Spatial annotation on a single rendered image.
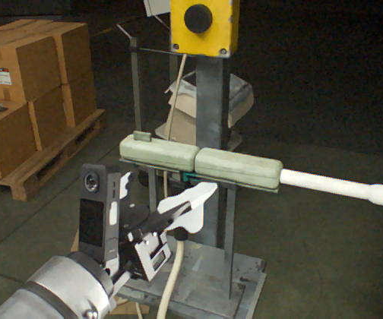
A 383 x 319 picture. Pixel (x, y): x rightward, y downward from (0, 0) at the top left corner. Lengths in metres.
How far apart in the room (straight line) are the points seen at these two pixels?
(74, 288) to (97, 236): 0.07
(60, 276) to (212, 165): 0.37
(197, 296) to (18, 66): 2.20
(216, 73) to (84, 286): 0.54
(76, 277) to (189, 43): 0.50
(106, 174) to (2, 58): 2.49
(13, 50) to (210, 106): 2.09
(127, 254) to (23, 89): 2.44
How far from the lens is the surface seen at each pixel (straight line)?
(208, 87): 0.89
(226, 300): 0.96
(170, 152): 0.78
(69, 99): 3.31
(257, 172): 0.73
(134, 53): 2.48
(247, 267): 1.05
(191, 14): 0.79
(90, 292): 0.48
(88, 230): 0.52
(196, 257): 1.07
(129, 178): 0.64
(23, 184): 2.78
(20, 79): 2.91
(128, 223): 0.53
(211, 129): 0.93
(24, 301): 0.47
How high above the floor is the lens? 1.50
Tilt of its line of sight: 28 degrees down
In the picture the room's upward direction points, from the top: straight up
